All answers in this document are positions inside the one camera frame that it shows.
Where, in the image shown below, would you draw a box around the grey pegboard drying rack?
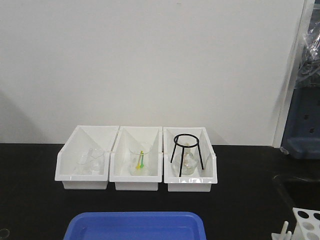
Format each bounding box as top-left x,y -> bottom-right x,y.
280,0 -> 320,160

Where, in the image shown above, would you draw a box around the white test tube rack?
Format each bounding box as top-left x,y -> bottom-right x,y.
271,207 -> 320,240

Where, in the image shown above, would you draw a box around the glass beaker middle bin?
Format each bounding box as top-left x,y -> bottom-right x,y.
129,142 -> 151,176

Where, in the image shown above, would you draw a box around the black metal tripod stand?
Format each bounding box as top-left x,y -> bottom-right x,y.
169,133 -> 205,170

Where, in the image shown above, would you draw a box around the middle white storage bin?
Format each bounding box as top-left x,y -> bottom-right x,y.
109,126 -> 163,192

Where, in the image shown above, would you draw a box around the white storage bin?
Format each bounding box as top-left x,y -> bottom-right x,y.
54,125 -> 120,190
109,126 -> 163,192
163,127 -> 218,192

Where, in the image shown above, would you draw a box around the green plastic spoon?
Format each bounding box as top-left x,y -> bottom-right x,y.
140,151 -> 145,169

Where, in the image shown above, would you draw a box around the glass alcohol lamp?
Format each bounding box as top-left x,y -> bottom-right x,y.
171,142 -> 199,177

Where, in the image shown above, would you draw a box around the yellow plastic spoon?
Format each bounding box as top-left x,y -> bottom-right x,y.
135,150 -> 142,170

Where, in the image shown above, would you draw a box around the right white storage bin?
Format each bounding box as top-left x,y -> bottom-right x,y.
163,127 -> 218,192

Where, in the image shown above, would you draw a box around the small glass beakers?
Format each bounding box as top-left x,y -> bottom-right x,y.
73,148 -> 105,176

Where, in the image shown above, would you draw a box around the left white storage bin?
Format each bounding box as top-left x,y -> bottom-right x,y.
54,125 -> 120,190

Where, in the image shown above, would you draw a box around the blue plastic tray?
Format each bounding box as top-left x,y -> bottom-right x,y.
63,211 -> 207,240

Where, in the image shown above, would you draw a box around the black sink basin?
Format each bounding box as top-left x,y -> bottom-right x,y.
272,175 -> 320,211

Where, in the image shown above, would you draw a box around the clear plastic bag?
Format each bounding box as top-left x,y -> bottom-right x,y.
295,0 -> 320,89

